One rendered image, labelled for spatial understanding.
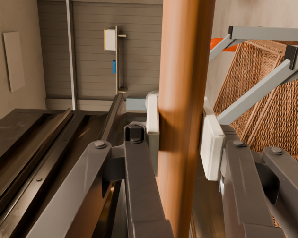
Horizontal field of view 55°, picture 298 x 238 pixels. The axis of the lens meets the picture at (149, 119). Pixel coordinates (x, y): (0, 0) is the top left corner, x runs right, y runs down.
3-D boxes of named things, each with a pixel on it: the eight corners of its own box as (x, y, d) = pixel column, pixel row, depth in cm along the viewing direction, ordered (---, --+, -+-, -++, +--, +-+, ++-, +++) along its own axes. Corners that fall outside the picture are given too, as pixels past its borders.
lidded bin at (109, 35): (117, 29, 745) (106, 28, 745) (115, 29, 705) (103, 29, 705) (118, 49, 763) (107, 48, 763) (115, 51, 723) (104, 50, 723)
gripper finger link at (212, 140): (212, 135, 16) (226, 135, 16) (197, 95, 22) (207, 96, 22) (206, 181, 17) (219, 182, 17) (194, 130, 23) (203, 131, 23)
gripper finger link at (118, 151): (144, 185, 15) (87, 183, 15) (146, 141, 20) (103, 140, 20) (145, 160, 14) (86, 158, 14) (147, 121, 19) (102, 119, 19)
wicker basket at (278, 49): (293, 164, 126) (231, 162, 127) (253, 117, 179) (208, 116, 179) (321, 53, 109) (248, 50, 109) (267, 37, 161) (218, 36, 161)
